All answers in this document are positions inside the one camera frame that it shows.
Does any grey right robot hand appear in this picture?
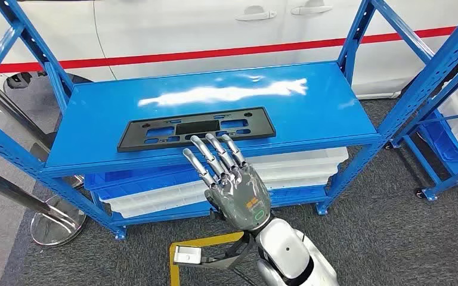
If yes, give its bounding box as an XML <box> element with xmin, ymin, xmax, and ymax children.
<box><xmin>182</xmin><ymin>133</ymin><xmax>274</xmax><ymax>232</ymax></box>

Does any black plastic plate frame part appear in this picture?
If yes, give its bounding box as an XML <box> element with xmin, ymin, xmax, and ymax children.
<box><xmin>117</xmin><ymin>106</ymin><xmax>277</xmax><ymax>153</ymax></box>

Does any blue metal shelf rack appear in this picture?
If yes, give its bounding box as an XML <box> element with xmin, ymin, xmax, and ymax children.
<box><xmin>0</xmin><ymin>0</ymin><xmax>458</xmax><ymax>241</ymax></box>

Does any blue plastic crate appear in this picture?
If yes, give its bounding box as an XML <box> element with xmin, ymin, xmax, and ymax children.
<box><xmin>83</xmin><ymin>163</ymin><xmax>198</xmax><ymax>200</ymax></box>
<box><xmin>418</xmin><ymin>110</ymin><xmax>458</xmax><ymax>163</ymax></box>

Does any white car with red stripe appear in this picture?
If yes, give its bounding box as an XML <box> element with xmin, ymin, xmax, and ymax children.
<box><xmin>0</xmin><ymin>0</ymin><xmax>458</xmax><ymax>100</ymax></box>

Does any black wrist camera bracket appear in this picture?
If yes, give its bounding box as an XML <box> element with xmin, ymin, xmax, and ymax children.
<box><xmin>183</xmin><ymin>232</ymin><xmax>255</xmax><ymax>271</ymax></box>

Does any chrome stanchion post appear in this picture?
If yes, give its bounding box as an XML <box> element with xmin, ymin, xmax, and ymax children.
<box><xmin>0</xmin><ymin>80</ymin><xmax>85</xmax><ymax>190</ymax></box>
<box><xmin>0</xmin><ymin>161</ymin><xmax>88</xmax><ymax>247</ymax></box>

